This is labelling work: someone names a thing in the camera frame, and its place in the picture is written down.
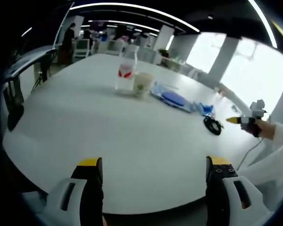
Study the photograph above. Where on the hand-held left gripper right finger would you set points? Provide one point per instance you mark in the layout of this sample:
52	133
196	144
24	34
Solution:
217	186

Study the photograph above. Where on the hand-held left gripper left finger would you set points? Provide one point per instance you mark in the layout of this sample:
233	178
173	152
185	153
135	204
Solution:
89	179

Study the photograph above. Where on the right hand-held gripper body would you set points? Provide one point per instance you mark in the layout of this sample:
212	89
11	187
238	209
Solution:
257	109

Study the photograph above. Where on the clear package of blue items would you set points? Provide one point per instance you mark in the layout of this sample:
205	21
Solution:
172	99

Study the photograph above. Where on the printed paper cup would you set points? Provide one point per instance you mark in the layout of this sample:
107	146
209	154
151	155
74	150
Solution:
142	84

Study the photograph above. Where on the clear plastic bottle red label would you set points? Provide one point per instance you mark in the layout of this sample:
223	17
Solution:
127	70

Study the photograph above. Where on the person's right hand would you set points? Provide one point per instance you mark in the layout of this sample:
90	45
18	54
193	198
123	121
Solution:
250	129

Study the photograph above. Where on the white table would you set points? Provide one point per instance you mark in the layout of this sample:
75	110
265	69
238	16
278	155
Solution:
85	129

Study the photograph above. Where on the person's white coat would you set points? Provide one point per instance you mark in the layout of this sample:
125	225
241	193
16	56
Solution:
273	169

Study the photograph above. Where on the potted green plant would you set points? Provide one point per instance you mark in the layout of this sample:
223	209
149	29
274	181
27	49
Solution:
163	53

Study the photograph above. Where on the white chair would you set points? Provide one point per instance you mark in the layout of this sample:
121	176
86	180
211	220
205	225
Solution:
82	48
114	47

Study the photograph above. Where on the grey slanted desk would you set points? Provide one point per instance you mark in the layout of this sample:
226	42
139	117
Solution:
30	61

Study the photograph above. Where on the clear upright panel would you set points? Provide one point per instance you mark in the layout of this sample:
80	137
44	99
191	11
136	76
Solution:
61	26

